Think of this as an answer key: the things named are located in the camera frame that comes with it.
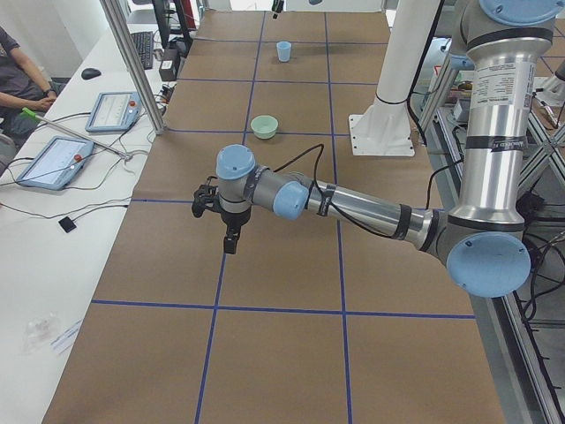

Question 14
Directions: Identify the clear plastic bag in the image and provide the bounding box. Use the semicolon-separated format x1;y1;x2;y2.
22;312;60;354

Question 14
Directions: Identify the aluminium frame post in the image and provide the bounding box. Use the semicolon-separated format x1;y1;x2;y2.
100;0;165;135

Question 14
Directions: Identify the light blue plastic cup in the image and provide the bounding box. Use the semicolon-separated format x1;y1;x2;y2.
276;41;292;63

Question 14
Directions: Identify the light green bowl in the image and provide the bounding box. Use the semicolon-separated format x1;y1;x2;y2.
250;115;279;140

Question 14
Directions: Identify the black box with label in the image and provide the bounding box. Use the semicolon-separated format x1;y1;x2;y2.
159;49;180;82

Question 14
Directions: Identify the near blue teach pendant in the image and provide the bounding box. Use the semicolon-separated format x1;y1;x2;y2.
16;136;94;191

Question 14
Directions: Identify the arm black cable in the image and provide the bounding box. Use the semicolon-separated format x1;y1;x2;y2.
268;143;425;239

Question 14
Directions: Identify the black keyboard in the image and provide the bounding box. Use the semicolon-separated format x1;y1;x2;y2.
131;31;154;70

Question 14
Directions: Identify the metal rod green tip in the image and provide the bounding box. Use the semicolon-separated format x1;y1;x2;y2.
22;107;132;161

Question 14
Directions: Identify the white central pedestal column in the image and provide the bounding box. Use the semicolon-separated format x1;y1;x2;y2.
349;0;442;157

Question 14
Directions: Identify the black computer mouse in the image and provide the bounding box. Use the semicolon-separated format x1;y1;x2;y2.
80;68;102;80

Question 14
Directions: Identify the orange black electronics board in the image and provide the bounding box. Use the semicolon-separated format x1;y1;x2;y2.
155;84;175;104

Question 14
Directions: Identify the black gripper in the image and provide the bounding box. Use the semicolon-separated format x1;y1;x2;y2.
221;209;252;254

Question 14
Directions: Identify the small black square pad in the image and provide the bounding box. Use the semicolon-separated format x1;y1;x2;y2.
58;216;77;233

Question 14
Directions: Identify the far blue teach pendant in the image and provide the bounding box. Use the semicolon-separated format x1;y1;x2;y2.
85;92;142;133

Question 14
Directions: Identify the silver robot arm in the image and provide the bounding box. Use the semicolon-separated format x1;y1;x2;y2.
271;0;322;19
214;1;564;298

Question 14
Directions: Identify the blue teach pendant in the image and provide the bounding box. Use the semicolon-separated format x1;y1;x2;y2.
16;136;94;191
85;92;142;133

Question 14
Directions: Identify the seated person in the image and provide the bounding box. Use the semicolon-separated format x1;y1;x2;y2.
1;28;65;150

